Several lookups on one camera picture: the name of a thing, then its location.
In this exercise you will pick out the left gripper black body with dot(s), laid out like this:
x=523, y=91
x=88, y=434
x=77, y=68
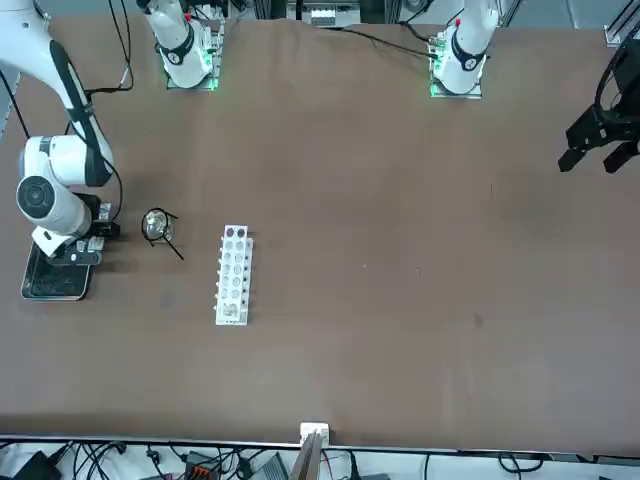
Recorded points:
x=627, y=70

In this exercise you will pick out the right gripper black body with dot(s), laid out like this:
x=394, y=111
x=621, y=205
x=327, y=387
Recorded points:
x=87, y=210

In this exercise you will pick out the glass alcohol lamp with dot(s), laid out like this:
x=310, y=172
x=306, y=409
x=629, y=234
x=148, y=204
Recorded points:
x=156, y=224

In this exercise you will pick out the glass test tube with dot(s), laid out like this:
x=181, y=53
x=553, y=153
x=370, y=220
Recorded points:
x=230, y=311

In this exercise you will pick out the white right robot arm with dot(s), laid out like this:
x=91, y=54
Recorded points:
x=55, y=160

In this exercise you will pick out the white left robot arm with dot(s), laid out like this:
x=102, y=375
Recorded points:
x=465, y=55

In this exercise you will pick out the white test tube rack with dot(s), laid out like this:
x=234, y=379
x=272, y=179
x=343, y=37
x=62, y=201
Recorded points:
x=235, y=260

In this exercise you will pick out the black power adapter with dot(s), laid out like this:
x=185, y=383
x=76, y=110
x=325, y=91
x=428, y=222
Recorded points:
x=37, y=465

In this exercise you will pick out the orange black connector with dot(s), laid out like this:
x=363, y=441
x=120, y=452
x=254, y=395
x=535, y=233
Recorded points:
x=200, y=470

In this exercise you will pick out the white power strip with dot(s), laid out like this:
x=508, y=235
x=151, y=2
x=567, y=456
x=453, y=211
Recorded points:
x=322, y=17

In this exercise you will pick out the grey power adapter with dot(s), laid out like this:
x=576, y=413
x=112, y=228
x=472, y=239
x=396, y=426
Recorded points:
x=270, y=467

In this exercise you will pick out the aluminium frame rail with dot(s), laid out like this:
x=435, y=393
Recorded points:
x=612, y=35

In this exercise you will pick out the white post bracket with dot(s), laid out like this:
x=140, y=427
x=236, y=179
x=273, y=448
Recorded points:
x=307, y=429

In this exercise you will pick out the aluminium frame post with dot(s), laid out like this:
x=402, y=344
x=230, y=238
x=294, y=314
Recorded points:
x=307, y=460

